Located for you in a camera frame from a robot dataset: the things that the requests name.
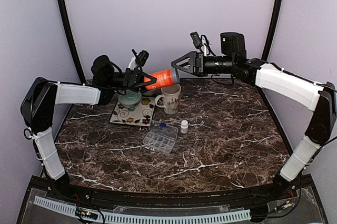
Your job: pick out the small white pill bottle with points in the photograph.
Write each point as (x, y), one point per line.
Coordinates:
(184, 126)

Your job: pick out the white slotted cable duct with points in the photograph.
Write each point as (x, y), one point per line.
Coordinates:
(101, 216)

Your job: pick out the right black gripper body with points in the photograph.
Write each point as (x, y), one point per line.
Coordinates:
(200, 57)

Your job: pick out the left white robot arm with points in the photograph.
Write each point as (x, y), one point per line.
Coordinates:
(38, 105)

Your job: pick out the light green ceramic bowl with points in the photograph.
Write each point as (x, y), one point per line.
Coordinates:
(130, 99)

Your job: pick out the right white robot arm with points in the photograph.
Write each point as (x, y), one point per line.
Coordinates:
(316, 97)

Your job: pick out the black frame post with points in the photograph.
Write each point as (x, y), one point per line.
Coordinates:
(272, 28)
(70, 40)

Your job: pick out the blue striped ceramic bowl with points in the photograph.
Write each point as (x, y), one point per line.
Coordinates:
(150, 93)

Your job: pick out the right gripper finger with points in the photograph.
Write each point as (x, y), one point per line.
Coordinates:
(188, 69)
(186, 60)

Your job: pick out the floral rectangular ceramic plate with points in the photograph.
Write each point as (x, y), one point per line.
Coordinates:
(141, 115)

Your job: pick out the orange pill bottle grey cap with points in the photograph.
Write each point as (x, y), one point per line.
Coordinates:
(164, 78)

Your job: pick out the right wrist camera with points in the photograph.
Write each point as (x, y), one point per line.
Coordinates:
(201, 43)

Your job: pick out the right black frame post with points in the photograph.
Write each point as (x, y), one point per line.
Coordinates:
(272, 28)

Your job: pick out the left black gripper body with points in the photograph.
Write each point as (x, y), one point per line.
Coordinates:
(128, 79)

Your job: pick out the left black frame post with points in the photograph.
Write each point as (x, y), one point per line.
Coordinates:
(70, 40)

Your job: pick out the cream ceramic mug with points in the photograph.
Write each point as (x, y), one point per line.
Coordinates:
(169, 98)

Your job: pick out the clear plastic pill organizer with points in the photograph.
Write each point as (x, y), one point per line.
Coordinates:
(161, 137)

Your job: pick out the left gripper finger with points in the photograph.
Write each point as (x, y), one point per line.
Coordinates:
(147, 84)
(146, 76)

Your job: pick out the black front rail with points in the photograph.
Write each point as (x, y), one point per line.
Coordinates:
(256, 196)

